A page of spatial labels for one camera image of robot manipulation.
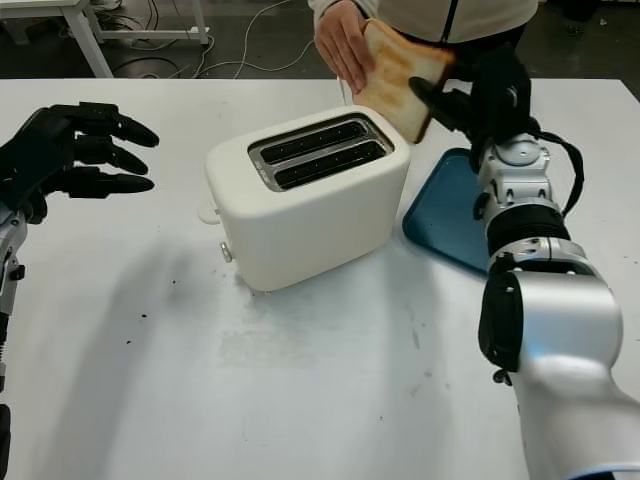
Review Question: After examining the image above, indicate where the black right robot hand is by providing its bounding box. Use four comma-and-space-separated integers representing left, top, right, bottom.
408, 42, 539, 169

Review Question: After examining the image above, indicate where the person's bare right hand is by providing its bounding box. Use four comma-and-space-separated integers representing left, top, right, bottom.
314, 0, 375, 95

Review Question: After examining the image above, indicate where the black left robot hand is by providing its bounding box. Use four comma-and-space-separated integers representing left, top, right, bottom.
0, 101, 161, 224

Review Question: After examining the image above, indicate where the slice of toast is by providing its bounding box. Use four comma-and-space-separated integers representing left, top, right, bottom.
352, 18, 457, 145

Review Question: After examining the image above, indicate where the person in black trousers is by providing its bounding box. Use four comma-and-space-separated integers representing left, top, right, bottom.
307, 0, 539, 54

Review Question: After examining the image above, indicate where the cream two-slot toaster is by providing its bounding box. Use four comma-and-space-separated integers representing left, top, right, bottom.
197, 105, 412, 294

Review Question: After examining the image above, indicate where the blue plastic tray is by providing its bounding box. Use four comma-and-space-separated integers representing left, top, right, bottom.
401, 147, 494, 275

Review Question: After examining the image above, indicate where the white floor cable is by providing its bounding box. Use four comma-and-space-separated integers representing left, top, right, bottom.
199, 0, 321, 79

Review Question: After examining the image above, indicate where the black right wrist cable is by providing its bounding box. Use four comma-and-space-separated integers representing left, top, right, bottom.
527, 118, 587, 217

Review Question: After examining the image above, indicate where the white desk frame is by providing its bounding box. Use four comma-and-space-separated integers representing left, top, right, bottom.
0, 0, 211, 79

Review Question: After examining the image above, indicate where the dark coiled floor cable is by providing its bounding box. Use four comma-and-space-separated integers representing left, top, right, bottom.
115, 49, 214, 80

